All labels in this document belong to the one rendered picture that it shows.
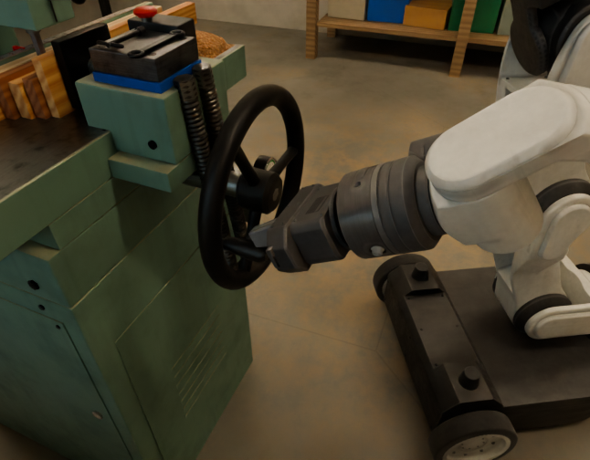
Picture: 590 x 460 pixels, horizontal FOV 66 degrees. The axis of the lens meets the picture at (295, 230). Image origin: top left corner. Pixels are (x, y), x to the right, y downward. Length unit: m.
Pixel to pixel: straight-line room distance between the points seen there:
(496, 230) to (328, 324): 1.14
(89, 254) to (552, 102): 0.55
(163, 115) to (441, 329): 0.96
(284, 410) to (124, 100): 0.97
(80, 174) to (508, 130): 0.48
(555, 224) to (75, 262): 0.84
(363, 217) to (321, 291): 1.20
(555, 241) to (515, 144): 0.70
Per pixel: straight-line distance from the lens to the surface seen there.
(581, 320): 1.33
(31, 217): 0.59
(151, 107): 0.58
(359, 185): 0.42
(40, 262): 0.64
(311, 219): 0.44
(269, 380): 1.39
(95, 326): 0.73
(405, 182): 0.40
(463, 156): 0.37
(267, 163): 0.94
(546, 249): 1.06
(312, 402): 1.36
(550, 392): 1.33
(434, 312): 1.35
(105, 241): 0.69
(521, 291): 1.22
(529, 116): 0.38
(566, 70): 0.85
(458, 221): 0.40
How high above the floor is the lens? 1.18
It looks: 40 degrees down
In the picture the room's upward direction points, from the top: straight up
